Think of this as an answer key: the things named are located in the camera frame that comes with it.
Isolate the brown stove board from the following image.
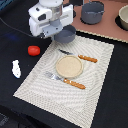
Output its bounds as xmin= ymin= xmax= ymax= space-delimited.
xmin=62 ymin=0 xmax=128 ymax=44

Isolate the knife with wooden handle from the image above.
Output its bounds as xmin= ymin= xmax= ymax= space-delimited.
xmin=59 ymin=49 xmax=98 ymax=63

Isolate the beige bowl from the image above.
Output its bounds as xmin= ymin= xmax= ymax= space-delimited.
xmin=119 ymin=5 xmax=128 ymax=30

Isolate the fork with wooden handle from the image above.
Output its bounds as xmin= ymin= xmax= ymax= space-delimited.
xmin=45 ymin=72 xmax=86 ymax=89

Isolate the woven beige placemat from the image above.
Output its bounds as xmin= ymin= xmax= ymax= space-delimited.
xmin=13 ymin=30 xmax=115 ymax=128

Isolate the round beige plate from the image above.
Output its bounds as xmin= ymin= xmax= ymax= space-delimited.
xmin=56 ymin=55 xmax=83 ymax=78

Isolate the black burner at top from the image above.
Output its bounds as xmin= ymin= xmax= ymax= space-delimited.
xmin=69 ymin=0 xmax=83 ymax=6

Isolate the grey pot with handles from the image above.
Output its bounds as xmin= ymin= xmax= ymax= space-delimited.
xmin=81 ymin=1 xmax=104 ymax=24

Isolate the white fish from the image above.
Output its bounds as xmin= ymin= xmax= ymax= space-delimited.
xmin=12 ymin=60 xmax=21 ymax=78

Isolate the red sausage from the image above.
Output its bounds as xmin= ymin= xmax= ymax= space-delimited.
xmin=28 ymin=46 xmax=40 ymax=56

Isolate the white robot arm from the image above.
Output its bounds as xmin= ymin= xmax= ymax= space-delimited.
xmin=28 ymin=0 xmax=73 ymax=38

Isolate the grey frying pan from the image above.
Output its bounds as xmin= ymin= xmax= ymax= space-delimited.
xmin=54 ymin=25 xmax=76 ymax=43

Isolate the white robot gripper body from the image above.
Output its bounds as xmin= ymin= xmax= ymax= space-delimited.
xmin=29 ymin=3 xmax=73 ymax=38

